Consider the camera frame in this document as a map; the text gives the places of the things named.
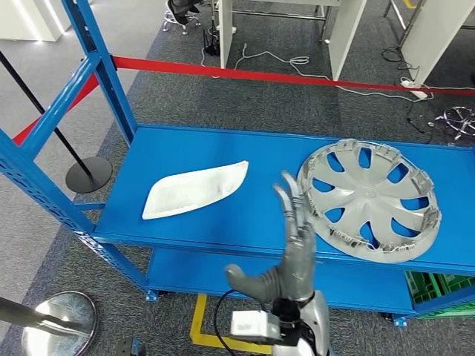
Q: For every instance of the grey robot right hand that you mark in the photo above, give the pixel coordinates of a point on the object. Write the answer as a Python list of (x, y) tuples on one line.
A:
[(300, 265)]

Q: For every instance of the silver plastic hubcap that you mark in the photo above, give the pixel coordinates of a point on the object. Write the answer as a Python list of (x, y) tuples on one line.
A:
[(371, 194)]

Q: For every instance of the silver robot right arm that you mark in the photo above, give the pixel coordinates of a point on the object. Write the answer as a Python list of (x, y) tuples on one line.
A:
[(319, 324)]

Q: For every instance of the blue metal shelf rack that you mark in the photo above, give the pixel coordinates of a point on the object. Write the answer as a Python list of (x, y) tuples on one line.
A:
[(223, 147)]

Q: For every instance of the white curved plastic part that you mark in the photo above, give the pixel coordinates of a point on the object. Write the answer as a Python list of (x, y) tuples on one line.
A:
[(192, 189)]

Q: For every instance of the green plastic crate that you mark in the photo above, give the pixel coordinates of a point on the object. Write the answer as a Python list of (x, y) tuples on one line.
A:
[(452, 312), (423, 287)]

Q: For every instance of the red barrier belt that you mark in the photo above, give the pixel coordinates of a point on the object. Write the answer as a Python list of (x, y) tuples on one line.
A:
[(260, 74), (74, 100)]

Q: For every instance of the white power strip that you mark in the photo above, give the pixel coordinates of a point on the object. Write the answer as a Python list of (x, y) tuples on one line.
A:
[(415, 91)]

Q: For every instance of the dark robot foot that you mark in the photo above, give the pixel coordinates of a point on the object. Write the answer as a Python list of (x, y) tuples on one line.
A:
[(128, 348)]

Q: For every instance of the metal desk crossbar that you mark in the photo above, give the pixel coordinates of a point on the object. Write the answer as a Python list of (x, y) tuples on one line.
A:
[(282, 14)]

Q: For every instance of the chrome chair star base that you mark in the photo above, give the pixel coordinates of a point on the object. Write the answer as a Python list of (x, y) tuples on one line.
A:
[(460, 123)]

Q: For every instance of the narrow white desk panel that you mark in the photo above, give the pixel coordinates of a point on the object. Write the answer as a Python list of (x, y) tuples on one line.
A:
[(225, 29)]

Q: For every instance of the wide white desk panel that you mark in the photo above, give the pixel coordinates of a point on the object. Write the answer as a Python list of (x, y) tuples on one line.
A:
[(434, 34)]

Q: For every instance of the black stanchion with flat base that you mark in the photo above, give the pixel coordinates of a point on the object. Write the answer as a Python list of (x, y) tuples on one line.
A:
[(89, 176)]

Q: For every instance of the black office chair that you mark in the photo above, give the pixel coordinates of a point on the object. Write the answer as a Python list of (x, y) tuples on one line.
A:
[(183, 12)]

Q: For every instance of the chrome stanchion with mirror base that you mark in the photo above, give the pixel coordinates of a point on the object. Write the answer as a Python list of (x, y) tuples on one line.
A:
[(63, 339)]

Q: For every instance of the white display platform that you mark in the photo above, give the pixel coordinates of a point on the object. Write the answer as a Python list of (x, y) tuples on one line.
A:
[(22, 19)]

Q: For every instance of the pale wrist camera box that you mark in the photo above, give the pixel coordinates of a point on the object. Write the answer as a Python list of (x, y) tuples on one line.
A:
[(252, 327)]

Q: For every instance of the chrome frame legs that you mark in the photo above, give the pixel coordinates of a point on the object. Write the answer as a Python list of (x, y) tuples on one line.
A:
[(406, 24)]

